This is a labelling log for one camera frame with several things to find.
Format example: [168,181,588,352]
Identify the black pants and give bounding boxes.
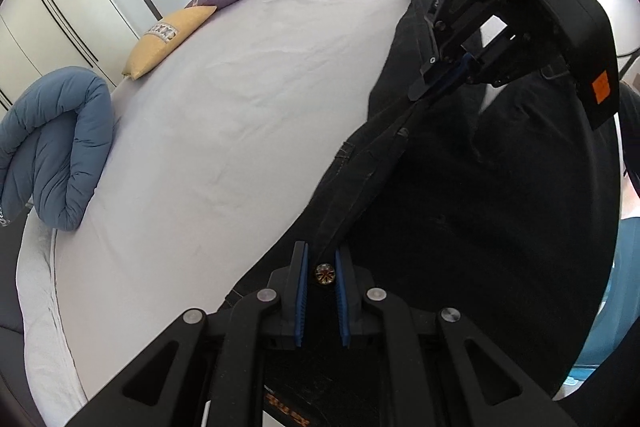
[224,0,620,395]

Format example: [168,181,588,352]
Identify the blue rolled duvet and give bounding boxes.
[1,66,114,231]

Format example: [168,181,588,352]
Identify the white bed sheet mattress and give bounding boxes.
[16,0,409,426]

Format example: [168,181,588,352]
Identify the cream wardrobe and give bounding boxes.
[1,0,138,110]

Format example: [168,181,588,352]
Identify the yellow pillow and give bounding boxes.
[122,5,217,80]

